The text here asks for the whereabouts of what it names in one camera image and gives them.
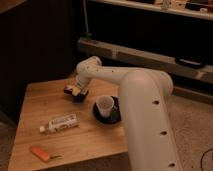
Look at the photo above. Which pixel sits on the wooden table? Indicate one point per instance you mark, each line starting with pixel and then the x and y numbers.
pixel 90 139

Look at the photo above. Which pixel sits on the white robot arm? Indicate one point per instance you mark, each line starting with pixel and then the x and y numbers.
pixel 141 95

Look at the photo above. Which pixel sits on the black round plate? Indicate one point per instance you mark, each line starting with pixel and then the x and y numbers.
pixel 114 115

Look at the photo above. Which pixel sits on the white plastic bottle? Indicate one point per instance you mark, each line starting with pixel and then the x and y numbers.
pixel 59 123

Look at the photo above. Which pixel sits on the white paper cup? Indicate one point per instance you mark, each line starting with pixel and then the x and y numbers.
pixel 105 105

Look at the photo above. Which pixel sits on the black handle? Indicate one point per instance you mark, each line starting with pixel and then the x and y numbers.
pixel 190 64

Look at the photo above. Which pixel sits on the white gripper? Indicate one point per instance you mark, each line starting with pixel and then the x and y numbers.
pixel 81 82

